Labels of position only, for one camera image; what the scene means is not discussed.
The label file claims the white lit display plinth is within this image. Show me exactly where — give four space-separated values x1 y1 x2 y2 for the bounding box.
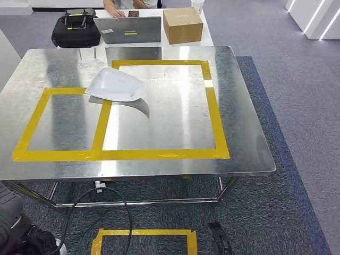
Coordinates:
286 0 340 40

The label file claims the white curved plastic part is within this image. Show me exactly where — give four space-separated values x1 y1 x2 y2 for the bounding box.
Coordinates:
84 67 147 104

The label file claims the person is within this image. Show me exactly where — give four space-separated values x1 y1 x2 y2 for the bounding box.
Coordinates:
103 0 163 18

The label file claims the white table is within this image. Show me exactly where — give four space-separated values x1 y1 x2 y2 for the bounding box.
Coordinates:
57 7 215 48

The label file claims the grey laptop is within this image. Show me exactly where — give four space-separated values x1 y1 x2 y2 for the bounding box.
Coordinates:
93 15 162 45

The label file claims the thick black cable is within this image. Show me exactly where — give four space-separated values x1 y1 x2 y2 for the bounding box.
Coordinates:
47 186 133 255

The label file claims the steel workbench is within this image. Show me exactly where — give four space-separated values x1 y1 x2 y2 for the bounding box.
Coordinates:
0 46 277 209

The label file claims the black carry bag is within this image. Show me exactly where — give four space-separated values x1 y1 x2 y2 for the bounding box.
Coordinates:
51 8 102 49

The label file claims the cardboard box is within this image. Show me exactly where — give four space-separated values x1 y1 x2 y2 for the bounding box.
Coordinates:
162 7 204 45

